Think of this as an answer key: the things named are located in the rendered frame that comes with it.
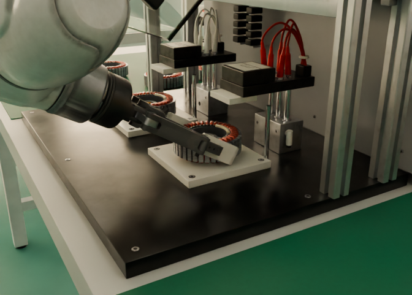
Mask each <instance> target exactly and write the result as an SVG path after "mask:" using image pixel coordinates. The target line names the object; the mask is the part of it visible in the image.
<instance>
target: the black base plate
mask: <svg viewBox="0 0 412 295"><path fill-rule="evenodd" d="M164 93H167V94H170V95H172V96H173V97H175V99H176V107H177V108H179V109H180V110H182V111H184V112H186V113H188V114H189V115H191V116H192V115H193V108H192V92H191V90H187V89H186V88H182V89H177V90H169V91H164ZM258 112H265V110H262V109H259V108H257V107H255V106H253V105H250V104H248V103H246V102H244V103H240V104H233V105H228V109H227V113H222V114H218V115H212V116H207V115H205V114H203V113H202V112H200V111H198V110H197V119H198V120H199V122H201V121H204V122H205V121H209V122H211V121H214V122H216V121H218V122H223V123H227V124H231V125H233V126H235V127H236V128H239V130H241V132H242V145H244V146H246V147H248V148H249V149H251V150H252V151H255V152H256V153H258V154H260V155H262V156H264V146H263V145H261V144H259V143H257V142H255V141H254V121H255V113H258ZM21 117H22V121H23V122H24V124H25V125H26V127H27V128H28V130H29V131H30V133H31V134H32V136H33V138H34V139H35V141H36V142H37V144H38V145H39V147H40V148H41V150H42V151H43V153H44V154H45V156H46V157H47V159H48V160H49V162H50V164H51V165H52V166H53V168H54V170H55V171H56V173H57V174H58V175H59V177H60V179H61V180H62V182H63V183H64V185H65V186H66V188H67V189H68V191H69V192H70V194H71V195H72V197H73V198H74V200H75V201H76V203H77V205H78V206H79V207H80V209H81V211H82V212H83V214H84V215H85V216H86V218H87V220H88V221H89V222H90V225H91V226H92V227H93V229H94V230H95V232H96V234H97V235H98V236H99V238H100V239H101V241H102V243H103V244H104V246H105V247H106V249H107V250H108V252H109V253H110V255H111V256H112V258H113V259H114V261H115V262H116V264H117V266H118V267H119V268H120V270H121V271H122V273H123V275H124V276H125V277H126V279H129V278H132V277H135V276H138V275H141V274H144V273H147V272H150V271H152V270H156V269H159V268H162V267H165V266H168V265H170V264H173V263H176V262H179V261H182V260H185V259H188V258H192V257H194V256H197V255H201V254H203V253H206V252H209V251H212V250H215V249H218V248H221V247H225V246H227V245H230V244H233V243H236V242H239V241H242V240H245V239H249V238H251V237H254V236H258V235H260V234H263V233H266V232H269V231H272V230H275V229H278V228H282V227H284V226H287V225H290V224H293V223H296V222H299V221H302V220H306V219H308V218H311V217H314V216H316V215H320V214H322V213H326V212H329V211H331V210H335V209H338V208H340V207H344V206H346V205H350V204H353V203H355V202H359V201H362V200H364V199H368V198H370V197H373V196H377V195H379V194H383V193H386V192H388V191H392V190H395V189H397V188H401V187H403V186H406V185H407V181H408V174H409V173H407V172H405V171H402V170H400V169H398V170H397V178H396V180H393V181H392V180H389V181H388V182H386V183H381V182H379V181H377V180H378V178H371V177H369V176H368V172H369V167H370V158H371V157H370V156H368V155H365V154H363V153H361V152H359V151H356V150H354V153H353V163H352V169H351V178H350V184H349V194H348V195H346V196H342V195H341V194H340V197H339V198H336V199H332V198H330V197H329V196H328V193H326V194H323V193H322V192H320V191H319V188H320V181H321V169H322V157H323V149H324V138H325V137H324V136H322V135H319V134H317V133H315V132H313V131H310V130H308V129H305V128H303V131H302V146H301V149H298V150H294V151H289V152H286V153H281V154H278V153H276V152H274V151H272V150H271V149H269V160H271V168H268V169H263V170H259V171H256V172H251V173H248V174H244V175H239V176H236V177H232V178H227V179H224V180H220V181H217V182H213V183H208V184H205V185H201V186H197V187H194V188H188V187H187V186H185V185H184V184H183V183H182V182H181V181H179V180H178V179H177V178H176V177H174V176H173V175H172V174H171V173H170V172H169V171H167V170H166V169H165V168H164V167H162V166H161V165H160V164H159V163H158V162H157V161H155V160H154V159H153V158H152V157H151V156H150V155H149V154H148V148H151V147H157V146H160V145H166V144H172V143H173V142H171V141H169V140H167V139H165V138H163V137H160V136H158V135H156V134H145V135H141V136H135V137H127V136H126V135H124V134H123V133H122V132H121V131H120V130H119V129H118V128H116V127H114V128H105V127H103V126H99V125H97V124H94V123H92V122H89V121H86V122H84V123H77V122H74V121H71V120H68V119H66V118H63V117H60V116H57V115H55V114H50V113H47V112H46V111H44V110H40V109H36V110H27V111H22V112H21Z"/></svg>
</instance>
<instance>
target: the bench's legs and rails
mask: <svg viewBox="0 0 412 295"><path fill-rule="evenodd" d="M0 168H1V175H2V181H3V185H4V192H5V197H6V203H7V210H8V214H9V221H10V228H11V232H12V238H13V244H14V246H15V248H17V249H21V248H24V247H26V246H27V245H28V239H27V235H26V227H25V220H24V215H23V212H24V211H27V210H31V209H36V208H37V206H36V204H35V202H34V200H33V198H32V196H29V197H24V198H21V196H20V189H19V184H18V177H17V170H16V165H15V161H14V159H13V157H12V155H11V153H10V151H9V149H8V147H7V144H6V142H5V140H4V138H3V136H2V134H1V132H0Z"/></svg>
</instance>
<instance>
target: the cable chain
mask: <svg viewBox="0 0 412 295"><path fill-rule="evenodd" d="M234 12H242V13H234V19H236V20H237V21H233V26H234V27H237V28H234V29H233V34H236V35H239V36H233V42H236V44H240V45H243V44H246V45H248V46H249V47H251V48H259V47H261V39H258V38H257V37H261V36H262V32H261V31H257V30H259V29H262V23H248V22H260V21H262V15H249V14H259V13H262V7H249V6H244V5H236V6H234ZM245 12H246V13H245ZM242 27H246V28H242ZM249 30H255V31H249ZM244 34H246V35H245V36H244ZM249 38H252V39H249Z"/></svg>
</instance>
